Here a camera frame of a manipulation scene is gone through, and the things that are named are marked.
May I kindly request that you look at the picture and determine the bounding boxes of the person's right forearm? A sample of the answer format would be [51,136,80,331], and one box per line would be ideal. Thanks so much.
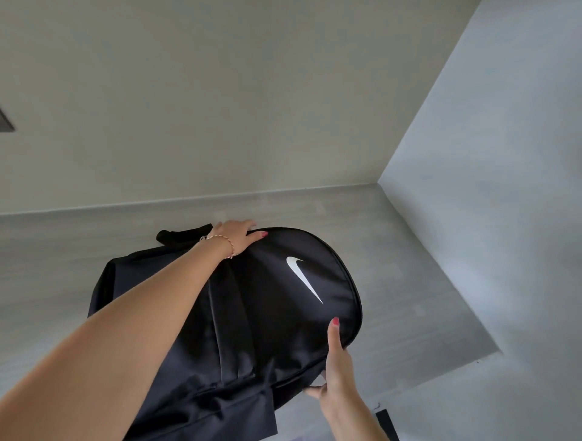
[319,401,390,441]

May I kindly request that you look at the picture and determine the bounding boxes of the black flat object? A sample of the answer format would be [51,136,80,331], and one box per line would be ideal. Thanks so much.
[375,409,401,441]

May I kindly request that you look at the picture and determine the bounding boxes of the person's right hand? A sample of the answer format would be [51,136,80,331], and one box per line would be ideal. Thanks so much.
[304,317,365,412]

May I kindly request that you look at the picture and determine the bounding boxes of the thin beaded bracelet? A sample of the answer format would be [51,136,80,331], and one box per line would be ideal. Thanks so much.
[199,234,235,260]

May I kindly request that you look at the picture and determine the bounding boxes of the black backpack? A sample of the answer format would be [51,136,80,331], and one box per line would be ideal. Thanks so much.
[88,223,363,441]

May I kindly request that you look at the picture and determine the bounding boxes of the person's left forearm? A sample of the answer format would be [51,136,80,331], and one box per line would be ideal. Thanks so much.
[0,236,233,441]

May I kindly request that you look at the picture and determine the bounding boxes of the person's left hand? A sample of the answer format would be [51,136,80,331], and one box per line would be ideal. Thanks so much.
[208,220,269,260]

